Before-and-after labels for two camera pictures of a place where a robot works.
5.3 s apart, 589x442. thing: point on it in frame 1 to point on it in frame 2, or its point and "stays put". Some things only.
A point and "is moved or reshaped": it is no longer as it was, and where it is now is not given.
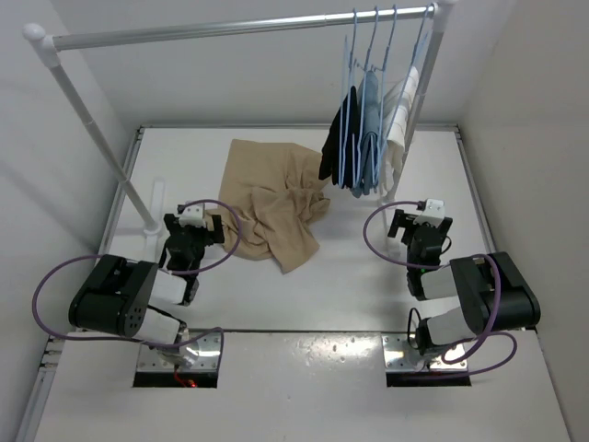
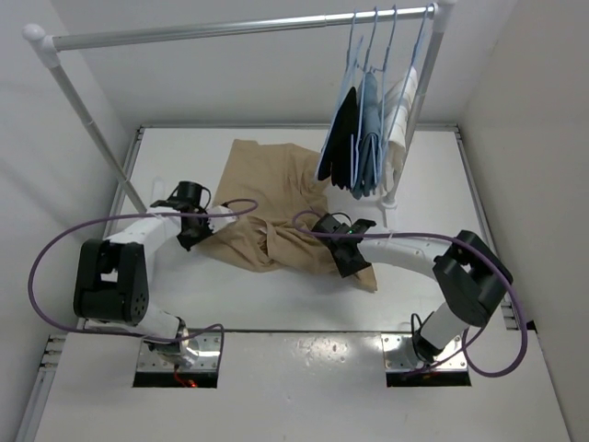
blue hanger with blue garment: x=370 y=121 stays put
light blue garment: x=369 y=136 stays put
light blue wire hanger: x=352 y=83 to x=349 y=82
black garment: x=340 y=158 stays put
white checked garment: x=398 y=101 stays put
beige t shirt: x=269 y=196 is moved or reshaped
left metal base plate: x=208 y=344 stays put
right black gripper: x=403 y=221 to x=347 y=270
